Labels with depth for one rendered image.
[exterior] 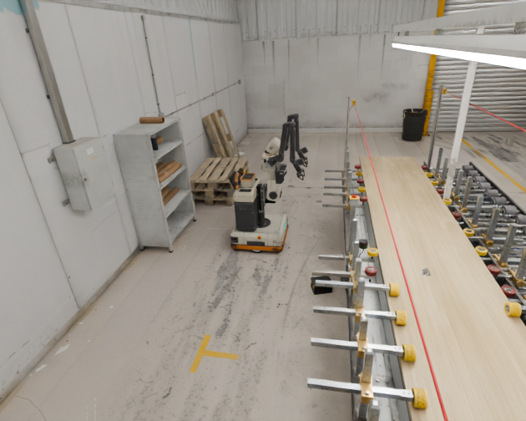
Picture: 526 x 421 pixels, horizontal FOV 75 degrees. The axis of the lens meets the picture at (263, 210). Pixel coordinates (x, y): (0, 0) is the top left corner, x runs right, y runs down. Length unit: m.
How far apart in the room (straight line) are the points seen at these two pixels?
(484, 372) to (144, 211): 3.72
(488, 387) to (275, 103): 8.90
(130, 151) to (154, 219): 0.88
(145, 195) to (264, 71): 6.43
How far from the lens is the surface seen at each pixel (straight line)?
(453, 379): 2.05
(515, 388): 2.14
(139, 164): 4.25
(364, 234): 3.59
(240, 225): 4.25
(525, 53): 1.15
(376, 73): 9.92
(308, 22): 9.85
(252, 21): 10.06
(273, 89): 10.03
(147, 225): 4.58
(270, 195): 4.16
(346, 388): 1.81
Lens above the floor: 2.40
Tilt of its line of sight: 26 degrees down
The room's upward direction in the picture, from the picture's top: 3 degrees counter-clockwise
